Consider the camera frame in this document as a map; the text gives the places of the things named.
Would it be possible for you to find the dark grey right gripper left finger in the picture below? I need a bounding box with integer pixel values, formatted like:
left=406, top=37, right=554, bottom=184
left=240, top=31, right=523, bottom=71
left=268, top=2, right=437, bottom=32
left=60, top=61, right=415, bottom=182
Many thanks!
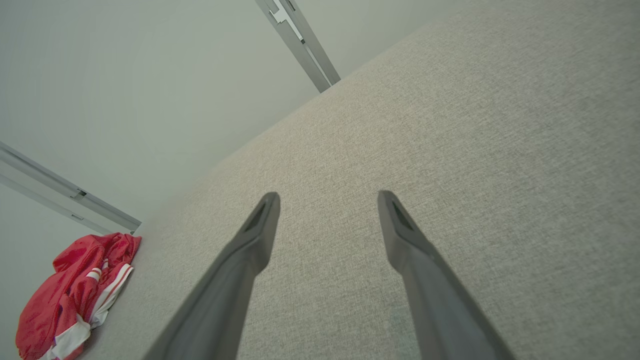
left=142, top=191, right=281, bottom=360

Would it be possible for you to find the red and white jersey shirt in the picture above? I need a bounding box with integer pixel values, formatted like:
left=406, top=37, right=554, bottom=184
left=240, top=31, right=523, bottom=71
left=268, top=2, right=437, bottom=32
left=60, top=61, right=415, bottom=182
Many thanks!
left=15, top=232, right=143, bottom=360

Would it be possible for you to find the grey aluminium wall rail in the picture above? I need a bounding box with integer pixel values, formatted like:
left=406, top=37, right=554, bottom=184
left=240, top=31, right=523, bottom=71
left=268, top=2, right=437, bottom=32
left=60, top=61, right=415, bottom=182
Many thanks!
left=0, top=141, right=143, bottom=236
left=255, top=0, right=342, bottom=94

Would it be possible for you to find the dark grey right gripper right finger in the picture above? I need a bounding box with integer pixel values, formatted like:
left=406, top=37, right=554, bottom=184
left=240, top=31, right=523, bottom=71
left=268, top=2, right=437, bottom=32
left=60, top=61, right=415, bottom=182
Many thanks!
left=377, top=190, right=517, bottom=360

